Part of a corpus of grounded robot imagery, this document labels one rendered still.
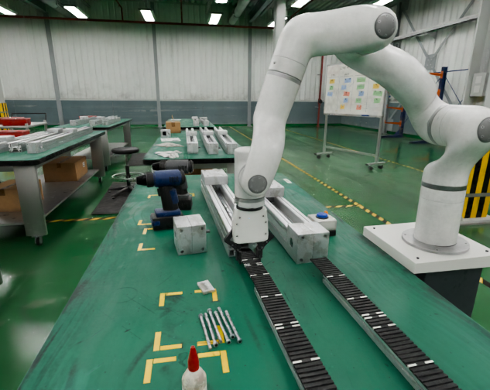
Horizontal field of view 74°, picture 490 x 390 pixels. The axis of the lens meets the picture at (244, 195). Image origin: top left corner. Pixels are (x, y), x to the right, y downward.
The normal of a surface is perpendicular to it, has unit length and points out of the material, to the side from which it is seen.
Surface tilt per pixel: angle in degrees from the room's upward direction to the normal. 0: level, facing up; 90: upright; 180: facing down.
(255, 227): 90
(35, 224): 90
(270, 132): 47
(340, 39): 100
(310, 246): 90
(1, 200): 90
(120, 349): 0
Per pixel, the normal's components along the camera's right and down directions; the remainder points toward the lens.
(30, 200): 0.18, 0.28
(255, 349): 0.00, -0.96
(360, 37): -0.45, 0.48
